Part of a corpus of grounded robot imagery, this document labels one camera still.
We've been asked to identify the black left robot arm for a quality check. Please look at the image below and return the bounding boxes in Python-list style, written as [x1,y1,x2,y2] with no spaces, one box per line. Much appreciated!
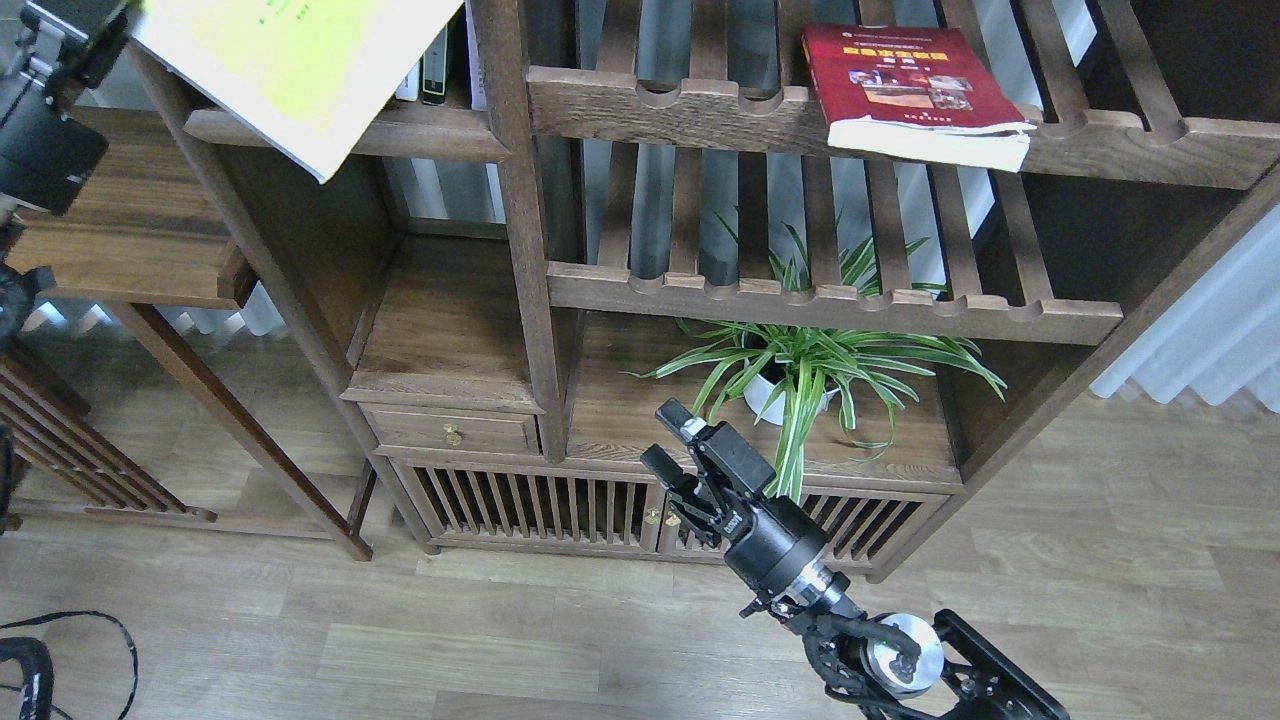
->
[1,1,140,719]

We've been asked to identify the black floor cable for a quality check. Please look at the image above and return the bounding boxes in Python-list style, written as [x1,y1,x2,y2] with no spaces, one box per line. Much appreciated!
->
[0,610,141,720]

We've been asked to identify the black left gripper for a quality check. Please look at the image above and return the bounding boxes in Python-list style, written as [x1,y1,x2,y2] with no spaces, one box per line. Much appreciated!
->
[1,1,131,217]

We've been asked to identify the spider plant green leaves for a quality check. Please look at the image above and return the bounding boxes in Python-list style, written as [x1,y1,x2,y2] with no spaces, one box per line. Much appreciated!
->
[630,215,1007,501]

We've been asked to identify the wooden side table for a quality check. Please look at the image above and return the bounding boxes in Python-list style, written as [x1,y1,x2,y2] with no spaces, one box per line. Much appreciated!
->
[10,108,375,560]

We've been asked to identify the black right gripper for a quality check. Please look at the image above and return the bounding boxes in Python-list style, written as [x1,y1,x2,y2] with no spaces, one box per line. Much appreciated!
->
[641,398,833,601]

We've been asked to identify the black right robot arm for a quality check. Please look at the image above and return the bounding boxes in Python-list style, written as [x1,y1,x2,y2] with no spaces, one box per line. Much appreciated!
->
[643,398,1068,719]

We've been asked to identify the red book on shelf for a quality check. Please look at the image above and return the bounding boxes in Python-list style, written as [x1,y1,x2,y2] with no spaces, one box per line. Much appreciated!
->
[803,23,1034,172]

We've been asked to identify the dark wooden bookshelf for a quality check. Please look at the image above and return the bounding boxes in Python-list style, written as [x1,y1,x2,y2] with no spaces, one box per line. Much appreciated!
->
[137,1,1277,580]

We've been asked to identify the pale upright book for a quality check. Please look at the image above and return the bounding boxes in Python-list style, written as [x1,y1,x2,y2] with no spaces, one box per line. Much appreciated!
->
[463,0,489,111]

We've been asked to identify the yellow green book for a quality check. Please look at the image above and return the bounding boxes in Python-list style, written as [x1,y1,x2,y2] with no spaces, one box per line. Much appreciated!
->
[131,1,461,182]

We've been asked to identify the white curtain right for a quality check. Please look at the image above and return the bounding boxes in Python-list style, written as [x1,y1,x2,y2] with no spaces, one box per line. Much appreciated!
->
[1091,208,1279,413]

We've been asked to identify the white plant pot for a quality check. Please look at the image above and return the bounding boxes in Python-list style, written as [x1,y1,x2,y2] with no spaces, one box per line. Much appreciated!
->
[742,361,797,427]

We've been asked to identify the white upright book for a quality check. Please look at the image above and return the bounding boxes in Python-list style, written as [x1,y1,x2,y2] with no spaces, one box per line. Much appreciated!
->
[393,63,422,102]

